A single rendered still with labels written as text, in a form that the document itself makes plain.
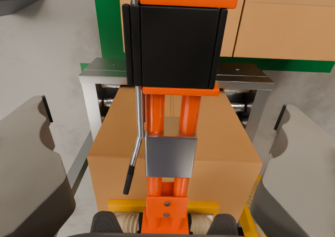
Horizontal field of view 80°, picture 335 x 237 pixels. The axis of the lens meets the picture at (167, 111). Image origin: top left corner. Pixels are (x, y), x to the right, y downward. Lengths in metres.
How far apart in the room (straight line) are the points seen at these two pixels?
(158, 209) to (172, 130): 0.14
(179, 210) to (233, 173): 0.21
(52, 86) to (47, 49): 0.25
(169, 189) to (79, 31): 1.19
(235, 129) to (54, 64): 1.25
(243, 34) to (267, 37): 0.09
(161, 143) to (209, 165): 0.26
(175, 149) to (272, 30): 0.65
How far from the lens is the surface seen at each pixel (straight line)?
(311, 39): 0.90
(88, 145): 1.33
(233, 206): 0.62
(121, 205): 0.58
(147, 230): 0.40
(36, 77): 1.64
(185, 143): 0.24
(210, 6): 0.18
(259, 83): 0.80
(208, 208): 0.58
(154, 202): 0.33
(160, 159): 0.26
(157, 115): 0.22
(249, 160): 0.51
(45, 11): 1.46
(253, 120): 0.90
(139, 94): 0.20
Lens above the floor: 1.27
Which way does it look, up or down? 58 degrees down
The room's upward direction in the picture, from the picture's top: 180 degrees counter-clockwise
